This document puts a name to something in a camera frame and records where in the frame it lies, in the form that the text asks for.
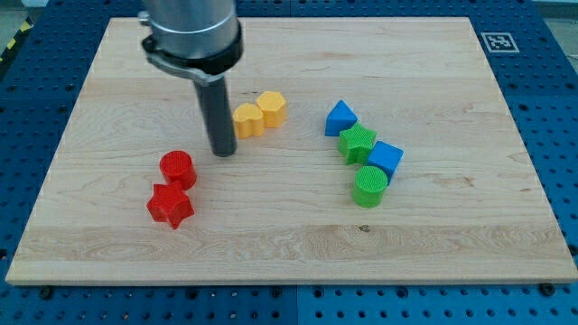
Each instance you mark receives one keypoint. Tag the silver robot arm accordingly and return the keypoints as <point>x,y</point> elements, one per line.
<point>193,39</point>

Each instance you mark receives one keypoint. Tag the green star block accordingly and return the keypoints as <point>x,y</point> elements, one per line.
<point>356,143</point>

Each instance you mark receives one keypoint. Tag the red star block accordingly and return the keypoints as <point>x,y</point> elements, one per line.
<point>170,204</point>

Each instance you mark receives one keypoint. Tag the yellow heart block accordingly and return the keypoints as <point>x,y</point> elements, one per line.
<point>248,121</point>

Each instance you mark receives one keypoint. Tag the yellow hexagon block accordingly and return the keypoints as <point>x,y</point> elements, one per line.
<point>274,108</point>

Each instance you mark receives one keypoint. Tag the blue triangle block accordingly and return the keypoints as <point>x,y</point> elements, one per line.
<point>339,119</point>

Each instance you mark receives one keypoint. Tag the wooden board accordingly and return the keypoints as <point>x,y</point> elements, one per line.
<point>465,205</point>

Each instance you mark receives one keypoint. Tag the green cylinder block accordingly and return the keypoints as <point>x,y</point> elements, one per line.
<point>369,186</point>

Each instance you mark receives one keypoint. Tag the blue cube block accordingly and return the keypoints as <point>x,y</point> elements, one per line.
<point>386,157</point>

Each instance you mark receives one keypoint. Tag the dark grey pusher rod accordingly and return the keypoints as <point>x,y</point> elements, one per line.
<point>214,106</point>

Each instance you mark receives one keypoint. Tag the red cylinder block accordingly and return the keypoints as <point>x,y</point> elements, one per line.
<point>178,166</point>

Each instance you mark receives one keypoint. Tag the white fiducial marker tag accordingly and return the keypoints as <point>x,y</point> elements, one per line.
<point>499,42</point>

